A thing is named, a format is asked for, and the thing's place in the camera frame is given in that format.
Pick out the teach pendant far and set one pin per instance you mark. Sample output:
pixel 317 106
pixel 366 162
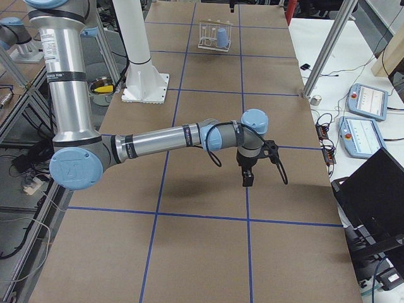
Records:
pixel 368 101

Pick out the teach pendant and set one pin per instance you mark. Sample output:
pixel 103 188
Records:
pixel 361 137
pixel 368 101

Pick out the teach pendant near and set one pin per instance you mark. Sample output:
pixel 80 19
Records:
pixel 361 137

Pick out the usb hub with orange plugs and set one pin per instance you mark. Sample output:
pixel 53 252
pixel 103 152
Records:
pixel 322 132

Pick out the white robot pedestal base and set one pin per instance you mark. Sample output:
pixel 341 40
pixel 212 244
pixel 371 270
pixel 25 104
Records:
pixel 143 81

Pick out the small black sensor puck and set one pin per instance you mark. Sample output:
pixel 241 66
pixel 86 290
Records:
pixel 305 67

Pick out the small silver metal cylinder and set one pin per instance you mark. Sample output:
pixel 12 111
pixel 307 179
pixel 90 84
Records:
pixel 315 100

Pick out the white wire cup holder rack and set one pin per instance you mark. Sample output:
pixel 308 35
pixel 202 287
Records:
pixel 208 34

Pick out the black computer monitor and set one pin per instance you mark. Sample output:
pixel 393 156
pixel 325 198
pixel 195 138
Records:
pixel 372 197

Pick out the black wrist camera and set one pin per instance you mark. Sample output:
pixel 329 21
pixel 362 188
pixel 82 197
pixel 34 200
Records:
pixel 269 150

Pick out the light blue plastic cup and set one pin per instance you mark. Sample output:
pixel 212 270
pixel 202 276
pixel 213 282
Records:
pixel 222 38

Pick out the aluminium frame post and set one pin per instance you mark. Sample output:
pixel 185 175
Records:
pixel 331 40

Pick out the steel bowl with yellow item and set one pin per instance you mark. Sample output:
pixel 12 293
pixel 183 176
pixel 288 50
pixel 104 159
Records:
pixel 101 91

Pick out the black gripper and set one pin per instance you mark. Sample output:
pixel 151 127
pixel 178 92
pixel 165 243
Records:
pixel 245 163

